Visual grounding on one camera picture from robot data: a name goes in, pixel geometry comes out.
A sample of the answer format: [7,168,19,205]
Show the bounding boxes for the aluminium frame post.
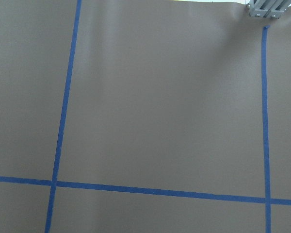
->
[247,0,291,19]

